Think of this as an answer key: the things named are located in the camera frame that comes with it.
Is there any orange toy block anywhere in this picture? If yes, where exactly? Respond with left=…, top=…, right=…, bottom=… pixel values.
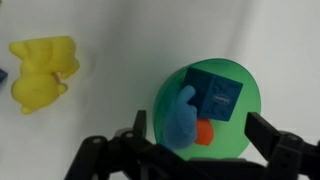
left=194, top=118, right=215, bottom=147

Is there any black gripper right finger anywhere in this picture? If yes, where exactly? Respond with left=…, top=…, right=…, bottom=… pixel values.
left=244, top=111, right=320, bottom=180

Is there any green plastic bowl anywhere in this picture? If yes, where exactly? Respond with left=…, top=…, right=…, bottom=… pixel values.
left=152, top=58, right=262, bottom=162

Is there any light blue toy figure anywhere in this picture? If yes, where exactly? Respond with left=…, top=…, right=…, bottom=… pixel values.
left=162, top=84, right=198, bottom=151

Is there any dark blue printed cube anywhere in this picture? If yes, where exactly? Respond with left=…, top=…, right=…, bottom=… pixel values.
left=183, top=66, right=244, bottom=123

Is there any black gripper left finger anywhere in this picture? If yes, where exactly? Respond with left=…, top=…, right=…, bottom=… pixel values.
left=64, top=109, right=189, bottom=180

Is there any yellow toy animal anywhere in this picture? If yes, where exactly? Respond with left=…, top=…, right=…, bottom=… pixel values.
left=8, top=35, right=81, bottom=116

